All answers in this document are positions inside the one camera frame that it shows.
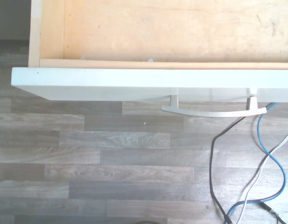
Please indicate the white-fronted wooden drawer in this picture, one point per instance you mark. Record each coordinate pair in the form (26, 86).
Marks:
(134, 79)

